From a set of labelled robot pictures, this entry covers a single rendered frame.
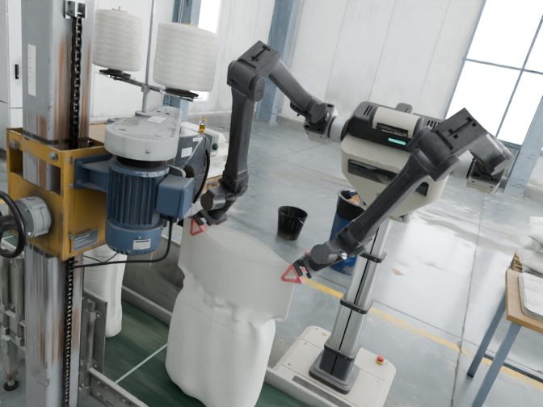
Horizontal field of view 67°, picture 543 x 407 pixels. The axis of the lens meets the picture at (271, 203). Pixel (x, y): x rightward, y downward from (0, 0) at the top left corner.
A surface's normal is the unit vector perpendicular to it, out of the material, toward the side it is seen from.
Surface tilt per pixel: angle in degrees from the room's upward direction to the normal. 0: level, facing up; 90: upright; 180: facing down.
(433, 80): 90
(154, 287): 90
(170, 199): 90
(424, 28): 90
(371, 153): 40
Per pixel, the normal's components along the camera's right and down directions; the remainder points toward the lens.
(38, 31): -0.47, 0.22
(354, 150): -0.15, -0.56
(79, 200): 0.86, 0.33
